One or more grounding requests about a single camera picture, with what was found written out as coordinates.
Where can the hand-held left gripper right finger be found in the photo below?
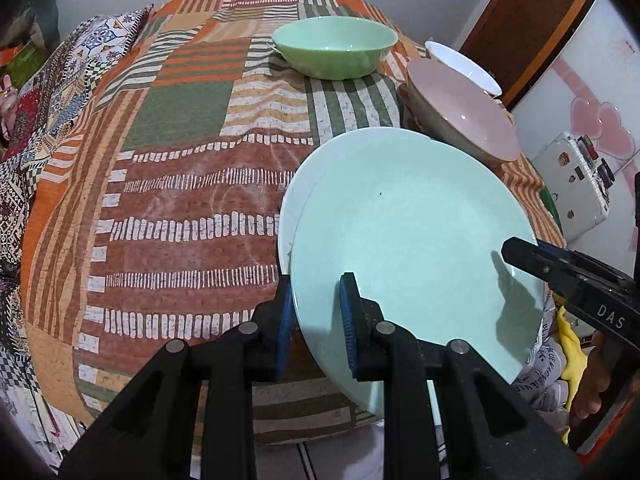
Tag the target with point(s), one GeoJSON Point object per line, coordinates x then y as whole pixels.
{"type": "Point", "coordinates": [347, 325]}

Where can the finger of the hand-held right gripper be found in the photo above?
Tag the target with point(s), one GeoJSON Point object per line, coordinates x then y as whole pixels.
{"type": "Point", "coordinates": [520, 255]}
{"type": "Point", "coordinates": [555, 252]}

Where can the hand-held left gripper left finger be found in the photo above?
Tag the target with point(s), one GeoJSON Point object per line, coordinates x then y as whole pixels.
{"type": "Point", "coordinates": [285, 330]}

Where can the white plate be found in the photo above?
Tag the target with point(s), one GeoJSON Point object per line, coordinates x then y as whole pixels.
{"type": "Point", "coordinates": [286, 230]}

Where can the green plate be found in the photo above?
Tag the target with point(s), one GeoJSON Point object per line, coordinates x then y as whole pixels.
{"type": "Point", "coordinates": [410, 235]}

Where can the pink bowl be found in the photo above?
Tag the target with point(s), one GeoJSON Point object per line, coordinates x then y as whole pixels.
{"type": "Point", "coordinates": [465, 110]}

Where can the white bowl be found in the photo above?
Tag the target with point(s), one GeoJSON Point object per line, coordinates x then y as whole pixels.
{"type": "Point", "coordinates": [465, 62]}

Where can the green bowl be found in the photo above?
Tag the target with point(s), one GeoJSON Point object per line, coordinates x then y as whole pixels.
{"type": "Point", "coordinates": [335, 50]}

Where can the person's right hand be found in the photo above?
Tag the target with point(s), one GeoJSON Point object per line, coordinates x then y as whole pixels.
{"type": "Point", "coordinates": [590, 385]}

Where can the green cloth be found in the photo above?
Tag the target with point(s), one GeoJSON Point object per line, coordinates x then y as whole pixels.
{"type": "Point", "coordinates": [552, 207]}

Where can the yellow cloth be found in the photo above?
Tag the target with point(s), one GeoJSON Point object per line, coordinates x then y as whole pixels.
{"type": "Point", "coordinates": [575, 350]}

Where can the white suitcase with stickers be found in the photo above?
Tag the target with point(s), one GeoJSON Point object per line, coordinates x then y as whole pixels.
{"type": "Point", "coordinates": [565, 185]}

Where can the white printed cloth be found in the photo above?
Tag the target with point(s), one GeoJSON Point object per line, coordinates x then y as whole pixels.
{"type": "Point", "coordinates": [545, 360]}

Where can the orange striped patchwork blanket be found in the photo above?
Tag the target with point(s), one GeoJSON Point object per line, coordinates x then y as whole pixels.
{"type": "Point", "coordinates": [175, 210]}

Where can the white heart-print wardrobe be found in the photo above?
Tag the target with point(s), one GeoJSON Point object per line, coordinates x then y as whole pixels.
{"type": "Point", "coordinates": [575, 75]}

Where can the brown wooden door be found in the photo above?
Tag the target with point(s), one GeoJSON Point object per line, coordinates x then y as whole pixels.
{"type": "Point", "coordinates": [540, 20]}

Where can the checkered patterned quilt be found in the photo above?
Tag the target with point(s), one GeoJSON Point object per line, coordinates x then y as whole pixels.
{"type": "Point", "coordinates": [100, 40]}

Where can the pink bunny toy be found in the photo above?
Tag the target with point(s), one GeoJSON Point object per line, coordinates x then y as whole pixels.
{"type": "Point", "coordinates": [7, 105]}

